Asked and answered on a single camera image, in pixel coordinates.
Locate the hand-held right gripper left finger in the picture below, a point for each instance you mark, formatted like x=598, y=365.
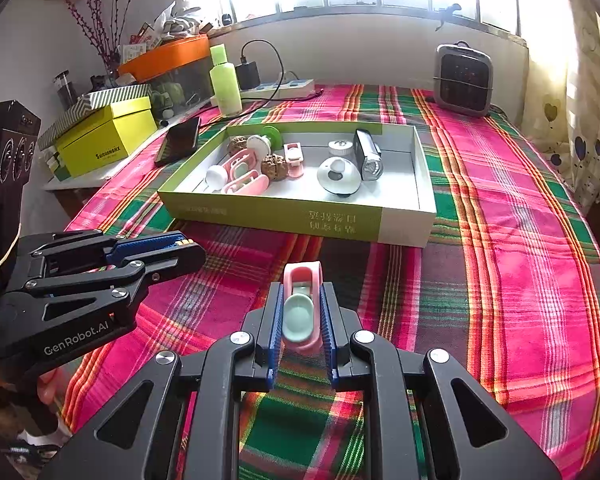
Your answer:
x=275, y=330

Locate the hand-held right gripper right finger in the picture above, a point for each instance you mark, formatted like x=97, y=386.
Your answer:
x=327, y=330

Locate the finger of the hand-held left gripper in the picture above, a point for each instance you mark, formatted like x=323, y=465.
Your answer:
x=145, y=247
x=175, y=260

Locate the white round knob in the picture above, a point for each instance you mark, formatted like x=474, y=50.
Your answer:
x=216, y=176

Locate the green white cardboard box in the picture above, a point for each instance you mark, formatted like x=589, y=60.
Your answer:
x=260, y=212

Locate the large brown walnut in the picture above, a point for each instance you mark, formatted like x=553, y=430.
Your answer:
x=237, y=144

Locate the small brown walnut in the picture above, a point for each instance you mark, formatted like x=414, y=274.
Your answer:
x=272, y=166

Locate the green white suction cup gadget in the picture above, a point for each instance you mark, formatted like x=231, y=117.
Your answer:
x=257, y=145

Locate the white grey dome gadget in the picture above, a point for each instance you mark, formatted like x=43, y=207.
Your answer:
x=337, y=180

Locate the black rectangular device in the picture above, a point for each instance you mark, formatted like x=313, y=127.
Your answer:
x=366, y=152

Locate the white bottle cap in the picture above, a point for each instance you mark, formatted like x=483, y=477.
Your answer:
x=340, y=146

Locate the person's left hand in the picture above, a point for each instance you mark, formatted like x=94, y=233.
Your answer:
x=46, y=387

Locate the yellow cardboard box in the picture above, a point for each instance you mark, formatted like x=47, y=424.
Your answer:
x=105, y=145

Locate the black smartphone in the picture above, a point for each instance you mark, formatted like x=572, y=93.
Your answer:
x=180, y=140

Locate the small green white boxes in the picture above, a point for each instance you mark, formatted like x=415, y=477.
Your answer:
x=57, y=167

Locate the green white striped box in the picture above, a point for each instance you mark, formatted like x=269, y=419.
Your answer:
x=115, y=94

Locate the clear glass tank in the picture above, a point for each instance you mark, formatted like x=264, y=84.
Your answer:
x=190, y=85

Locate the dark glass jar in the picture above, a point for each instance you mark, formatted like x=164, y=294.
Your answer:
x=65, y=90

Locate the light green plastic bottle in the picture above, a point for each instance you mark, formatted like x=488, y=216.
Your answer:
x=226, y=85

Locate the pink green plaid tablecloth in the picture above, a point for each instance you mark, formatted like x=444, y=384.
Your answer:
x=505, y=285

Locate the orange plastic tray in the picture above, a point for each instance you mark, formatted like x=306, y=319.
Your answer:
x=165, y=57

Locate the black charger plug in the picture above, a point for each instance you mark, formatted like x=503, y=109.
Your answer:
x=247, y=76

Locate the white power strip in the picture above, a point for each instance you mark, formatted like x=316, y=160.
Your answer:
x=295, y=85

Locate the white plastic bag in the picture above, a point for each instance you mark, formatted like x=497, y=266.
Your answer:
x=177, y=22

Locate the red decorative branches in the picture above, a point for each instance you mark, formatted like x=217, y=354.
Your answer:
x=97, y=25

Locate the grey space heater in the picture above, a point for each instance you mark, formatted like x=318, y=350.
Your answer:
x=462, y=82

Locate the heart print curtain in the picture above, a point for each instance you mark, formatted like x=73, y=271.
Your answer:
x=580, y=110

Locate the black window latch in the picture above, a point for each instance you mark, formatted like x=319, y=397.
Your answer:
x=447, y=12

